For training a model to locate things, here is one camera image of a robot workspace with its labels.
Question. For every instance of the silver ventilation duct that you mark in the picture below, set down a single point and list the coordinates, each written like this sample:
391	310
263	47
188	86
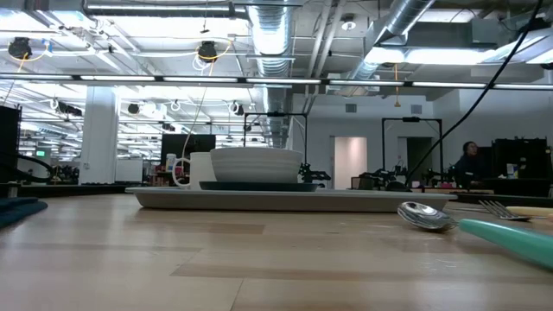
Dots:
397	21
272	34

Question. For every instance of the person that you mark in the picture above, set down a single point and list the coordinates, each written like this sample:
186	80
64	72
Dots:
468	166

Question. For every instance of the grey plastic tray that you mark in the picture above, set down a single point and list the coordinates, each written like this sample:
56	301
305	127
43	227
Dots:
294	201

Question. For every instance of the white building column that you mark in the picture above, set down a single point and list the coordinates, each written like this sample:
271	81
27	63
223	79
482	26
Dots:
98	134

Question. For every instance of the lit doorway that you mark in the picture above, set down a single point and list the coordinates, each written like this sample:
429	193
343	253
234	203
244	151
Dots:
350	162

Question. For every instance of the black aluminium table frame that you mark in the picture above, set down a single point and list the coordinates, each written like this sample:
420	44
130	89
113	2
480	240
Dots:
497	198

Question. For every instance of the long ceiling light strip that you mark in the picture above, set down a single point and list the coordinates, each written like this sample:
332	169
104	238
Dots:
285	80

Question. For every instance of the white wipes canister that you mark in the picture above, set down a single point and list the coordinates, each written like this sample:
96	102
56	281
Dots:
170	160

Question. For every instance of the black computer monitor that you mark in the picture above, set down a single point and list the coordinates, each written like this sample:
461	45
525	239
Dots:
190	142

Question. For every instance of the black cabinet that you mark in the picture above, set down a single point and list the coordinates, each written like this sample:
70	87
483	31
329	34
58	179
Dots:
523	155
8	147

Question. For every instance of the dark blue cloth napkin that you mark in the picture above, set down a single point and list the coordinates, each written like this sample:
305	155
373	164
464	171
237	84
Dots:
17	209

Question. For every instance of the dark teal plate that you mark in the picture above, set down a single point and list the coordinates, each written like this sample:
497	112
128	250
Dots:
259	186

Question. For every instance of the background black robot arm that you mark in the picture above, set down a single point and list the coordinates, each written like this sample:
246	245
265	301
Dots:
311	174
380	177

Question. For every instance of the white ceramic mug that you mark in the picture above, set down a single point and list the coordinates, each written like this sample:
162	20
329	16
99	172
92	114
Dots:
201	170

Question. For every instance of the white ribbed bowl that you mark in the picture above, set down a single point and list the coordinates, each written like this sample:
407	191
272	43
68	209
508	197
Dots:
257	164

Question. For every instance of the black metal frame stand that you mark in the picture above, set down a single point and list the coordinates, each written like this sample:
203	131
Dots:
410	119
276	114

